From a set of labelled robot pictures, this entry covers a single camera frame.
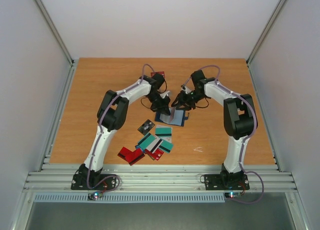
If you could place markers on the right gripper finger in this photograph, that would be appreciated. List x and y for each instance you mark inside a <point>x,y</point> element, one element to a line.
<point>185,106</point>
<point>177,102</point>

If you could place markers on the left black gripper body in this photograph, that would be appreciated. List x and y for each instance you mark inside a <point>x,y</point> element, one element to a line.
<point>158,103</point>

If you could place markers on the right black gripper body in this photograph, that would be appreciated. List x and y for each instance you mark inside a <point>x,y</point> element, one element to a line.
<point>186,100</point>

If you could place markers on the navy blue card holder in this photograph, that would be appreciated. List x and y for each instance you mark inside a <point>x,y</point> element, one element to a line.
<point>176,118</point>

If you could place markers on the red card bottom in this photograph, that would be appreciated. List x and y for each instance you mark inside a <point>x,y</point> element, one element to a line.
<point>131,157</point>

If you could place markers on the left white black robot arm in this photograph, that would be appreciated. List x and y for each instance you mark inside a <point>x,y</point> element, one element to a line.
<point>111,116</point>

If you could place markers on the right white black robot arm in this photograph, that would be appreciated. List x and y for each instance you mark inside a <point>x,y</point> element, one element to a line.
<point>239,121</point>

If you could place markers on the teal card right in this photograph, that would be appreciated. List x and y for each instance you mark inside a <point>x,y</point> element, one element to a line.
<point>163,131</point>

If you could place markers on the lone red card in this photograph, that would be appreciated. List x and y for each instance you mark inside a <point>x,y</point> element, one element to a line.
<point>157,72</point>

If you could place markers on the teal card left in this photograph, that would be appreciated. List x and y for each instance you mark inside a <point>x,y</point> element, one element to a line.
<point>146,141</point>

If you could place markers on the teal card middle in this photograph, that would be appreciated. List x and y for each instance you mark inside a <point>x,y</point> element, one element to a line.
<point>166,146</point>

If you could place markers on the white card under teal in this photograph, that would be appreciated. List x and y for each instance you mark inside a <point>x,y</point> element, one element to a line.
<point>154,144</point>

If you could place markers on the red card with chip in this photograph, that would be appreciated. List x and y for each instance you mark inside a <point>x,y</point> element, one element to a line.
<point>156,155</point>

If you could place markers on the right circuit board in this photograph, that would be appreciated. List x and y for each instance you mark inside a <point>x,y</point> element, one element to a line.
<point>232,194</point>

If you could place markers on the circuit board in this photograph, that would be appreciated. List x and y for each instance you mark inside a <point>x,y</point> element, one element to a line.
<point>95,195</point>
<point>232,194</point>

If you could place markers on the left circuit board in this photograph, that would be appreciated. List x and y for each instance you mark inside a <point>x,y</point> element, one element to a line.
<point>95,195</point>

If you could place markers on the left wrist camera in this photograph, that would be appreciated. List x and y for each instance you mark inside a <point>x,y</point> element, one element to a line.
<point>165,94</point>

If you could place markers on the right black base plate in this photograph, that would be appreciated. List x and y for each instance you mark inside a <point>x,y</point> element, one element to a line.
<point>214,182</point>

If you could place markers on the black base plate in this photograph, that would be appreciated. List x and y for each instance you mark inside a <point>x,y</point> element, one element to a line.
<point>101,182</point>
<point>214,182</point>

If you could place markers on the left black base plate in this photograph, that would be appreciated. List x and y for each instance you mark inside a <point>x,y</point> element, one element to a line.
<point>101,182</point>

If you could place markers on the aluminium rail frame front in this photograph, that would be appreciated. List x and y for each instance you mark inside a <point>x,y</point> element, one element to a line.
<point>153,178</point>

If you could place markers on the right aluminium corner post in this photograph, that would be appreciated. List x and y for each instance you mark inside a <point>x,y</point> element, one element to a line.
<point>266,30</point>

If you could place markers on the aluminium corner post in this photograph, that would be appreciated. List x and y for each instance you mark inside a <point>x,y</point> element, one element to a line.
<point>266,30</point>
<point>48,20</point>

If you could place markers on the grey slotted cable duct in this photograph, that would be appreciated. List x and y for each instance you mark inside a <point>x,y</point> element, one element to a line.
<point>131,198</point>

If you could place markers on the left aluminium corner post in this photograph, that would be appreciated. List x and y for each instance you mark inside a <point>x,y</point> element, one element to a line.
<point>48,20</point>

